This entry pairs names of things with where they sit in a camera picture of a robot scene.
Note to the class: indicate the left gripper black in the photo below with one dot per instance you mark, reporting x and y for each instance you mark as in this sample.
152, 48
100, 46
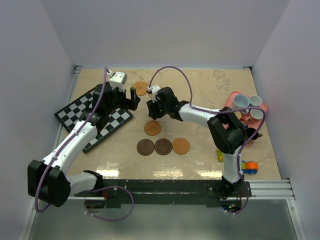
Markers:
130, 104

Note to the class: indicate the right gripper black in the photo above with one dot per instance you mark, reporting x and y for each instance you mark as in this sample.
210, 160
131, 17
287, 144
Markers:
153, 113

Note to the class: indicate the scalloped light cork coaster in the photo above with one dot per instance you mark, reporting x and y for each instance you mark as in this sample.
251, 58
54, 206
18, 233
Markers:
140, 87

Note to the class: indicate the dark brown wooden coaster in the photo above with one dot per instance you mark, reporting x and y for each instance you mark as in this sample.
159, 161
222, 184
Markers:
145, 147

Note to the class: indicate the light orange wooden coaster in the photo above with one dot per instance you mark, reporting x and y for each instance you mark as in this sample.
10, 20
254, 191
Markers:
181, 146

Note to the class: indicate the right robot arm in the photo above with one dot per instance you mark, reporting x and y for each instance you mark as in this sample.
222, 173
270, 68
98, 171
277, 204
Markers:
227, 132

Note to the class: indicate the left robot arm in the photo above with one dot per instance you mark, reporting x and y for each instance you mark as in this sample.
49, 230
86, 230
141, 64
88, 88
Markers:
46, 179

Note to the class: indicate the black cup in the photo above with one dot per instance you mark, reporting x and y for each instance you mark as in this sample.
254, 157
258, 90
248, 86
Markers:
250, 132

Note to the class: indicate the grey white cup upper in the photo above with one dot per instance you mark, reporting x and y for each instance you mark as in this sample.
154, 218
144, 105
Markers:
255, 101

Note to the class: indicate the grey white cup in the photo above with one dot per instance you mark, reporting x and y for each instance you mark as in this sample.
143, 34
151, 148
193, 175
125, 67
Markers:
256, 114
255, 101

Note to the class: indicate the grey white cup lower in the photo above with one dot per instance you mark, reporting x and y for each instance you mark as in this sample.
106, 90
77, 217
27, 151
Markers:
256, 114

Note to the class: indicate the black white chessboard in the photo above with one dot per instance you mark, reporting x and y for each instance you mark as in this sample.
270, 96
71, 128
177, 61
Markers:
69, 115

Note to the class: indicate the yellow green wooden block toy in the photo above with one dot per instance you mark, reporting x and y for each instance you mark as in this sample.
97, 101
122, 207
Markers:
220, 156

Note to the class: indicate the large white mug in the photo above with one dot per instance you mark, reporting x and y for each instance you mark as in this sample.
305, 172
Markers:
240, 101

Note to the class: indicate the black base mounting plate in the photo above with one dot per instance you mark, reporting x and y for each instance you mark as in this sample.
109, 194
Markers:
167, 192

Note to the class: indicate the pink tray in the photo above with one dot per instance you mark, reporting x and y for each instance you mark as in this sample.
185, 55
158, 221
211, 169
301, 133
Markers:
252, 123

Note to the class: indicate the orange blue toy car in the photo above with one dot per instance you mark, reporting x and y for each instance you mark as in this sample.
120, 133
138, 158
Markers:
249, 167

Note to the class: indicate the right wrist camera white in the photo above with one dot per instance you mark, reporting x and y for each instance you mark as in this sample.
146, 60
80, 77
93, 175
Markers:
154, 91

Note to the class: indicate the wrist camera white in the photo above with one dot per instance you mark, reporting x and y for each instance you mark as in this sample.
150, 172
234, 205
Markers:
118, 80
154, 91

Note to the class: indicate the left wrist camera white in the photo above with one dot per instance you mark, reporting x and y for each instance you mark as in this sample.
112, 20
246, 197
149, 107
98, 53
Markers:
118, 80

